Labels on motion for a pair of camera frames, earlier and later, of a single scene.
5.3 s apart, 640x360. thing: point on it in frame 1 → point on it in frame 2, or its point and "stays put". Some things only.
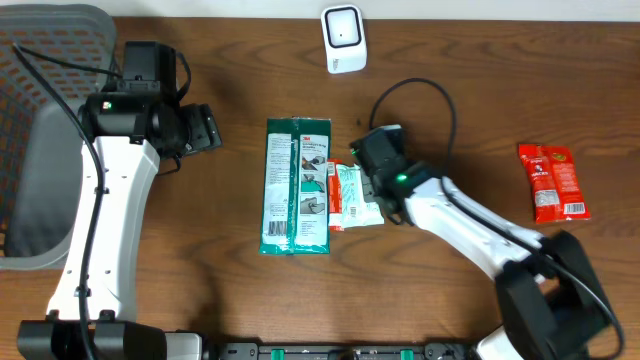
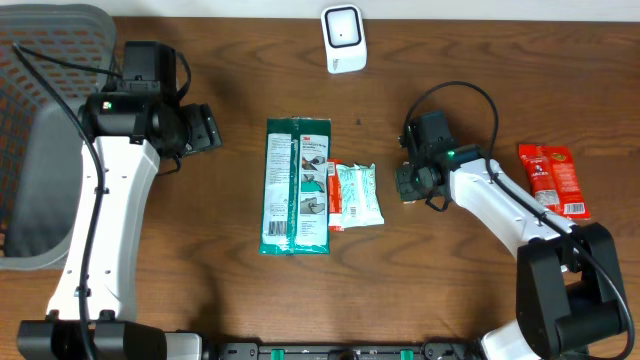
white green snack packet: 295,217 stays put
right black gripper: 370,183 → 405,190
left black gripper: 203,129 stays put
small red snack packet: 335,195 stays put
